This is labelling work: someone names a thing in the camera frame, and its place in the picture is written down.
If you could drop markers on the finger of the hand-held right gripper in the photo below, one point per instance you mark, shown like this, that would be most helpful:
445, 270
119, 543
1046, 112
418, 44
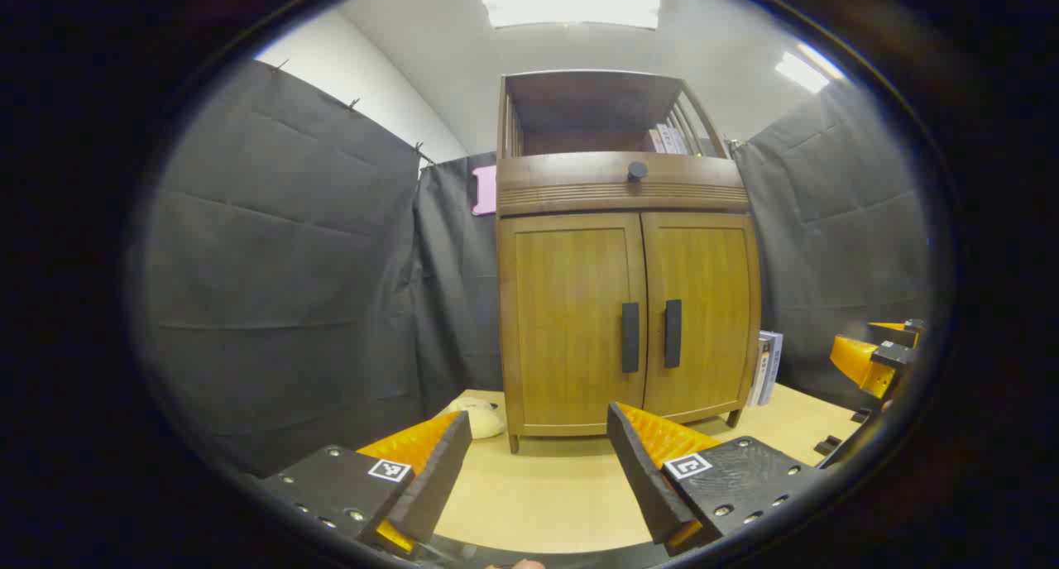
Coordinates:
860, 366
898, 329

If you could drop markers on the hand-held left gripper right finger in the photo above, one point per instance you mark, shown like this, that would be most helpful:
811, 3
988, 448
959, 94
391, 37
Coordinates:
641, 478

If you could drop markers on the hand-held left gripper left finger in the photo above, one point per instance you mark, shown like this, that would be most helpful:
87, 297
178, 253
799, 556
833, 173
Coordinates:
438, 478

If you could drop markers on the wooden shoe cabinet door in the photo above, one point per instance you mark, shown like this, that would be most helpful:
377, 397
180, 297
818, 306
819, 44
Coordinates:
711, 304
571, 321

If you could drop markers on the wooden double-door shoe cabinet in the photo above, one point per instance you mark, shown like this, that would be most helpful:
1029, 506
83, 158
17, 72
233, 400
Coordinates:
612, 193

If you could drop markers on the cream plush toy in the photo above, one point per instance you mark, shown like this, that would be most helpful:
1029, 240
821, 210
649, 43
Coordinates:
480, 418

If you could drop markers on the blue white book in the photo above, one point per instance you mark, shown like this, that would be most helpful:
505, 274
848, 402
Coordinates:
773, 366

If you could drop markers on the dark spine book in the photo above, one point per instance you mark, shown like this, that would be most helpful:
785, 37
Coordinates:
757, 375

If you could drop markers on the black backdrop cloth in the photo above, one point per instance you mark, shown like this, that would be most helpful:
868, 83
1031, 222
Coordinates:
273, 263

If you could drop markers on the small ceiling light panel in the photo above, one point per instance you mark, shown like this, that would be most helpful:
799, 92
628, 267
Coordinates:
802, 71

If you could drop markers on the black round drawer knob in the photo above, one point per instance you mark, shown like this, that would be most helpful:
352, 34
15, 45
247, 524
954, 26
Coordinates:
637, 171

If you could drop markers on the large ceiling light panel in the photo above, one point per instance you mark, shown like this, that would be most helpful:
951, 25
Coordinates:
571, 5

